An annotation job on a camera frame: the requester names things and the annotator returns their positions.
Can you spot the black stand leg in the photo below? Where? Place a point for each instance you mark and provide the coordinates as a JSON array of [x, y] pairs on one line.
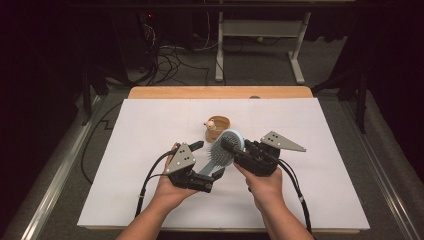
[[360, 100], [88, 96]]

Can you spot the light blue hairbrush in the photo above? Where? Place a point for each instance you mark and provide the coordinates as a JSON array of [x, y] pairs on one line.
[[216, 155]]

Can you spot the person's right hand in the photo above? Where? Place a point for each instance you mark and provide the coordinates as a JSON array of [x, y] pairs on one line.
[[266, 190]]

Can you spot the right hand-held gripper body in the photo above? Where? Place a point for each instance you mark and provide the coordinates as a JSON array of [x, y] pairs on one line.
[[260, 160]]

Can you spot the person's left hand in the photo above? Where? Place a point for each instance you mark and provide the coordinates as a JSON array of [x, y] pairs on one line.
[[168, 193]]

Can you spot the white table cover sheet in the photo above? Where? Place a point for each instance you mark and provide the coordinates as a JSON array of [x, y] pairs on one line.
[[133, 150]]

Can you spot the tan pot with frog figure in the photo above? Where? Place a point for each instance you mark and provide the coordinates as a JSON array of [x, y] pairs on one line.
[[213, 136]]

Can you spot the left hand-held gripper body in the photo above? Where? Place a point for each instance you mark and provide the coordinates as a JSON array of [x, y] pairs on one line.
[[181, 160]]

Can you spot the white metal stand frame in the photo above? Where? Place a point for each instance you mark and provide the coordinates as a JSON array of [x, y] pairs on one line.
[[263, 28]]

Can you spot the metal floor rail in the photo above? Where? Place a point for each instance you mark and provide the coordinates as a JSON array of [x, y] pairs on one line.
[[56, 186], [383, 180]]

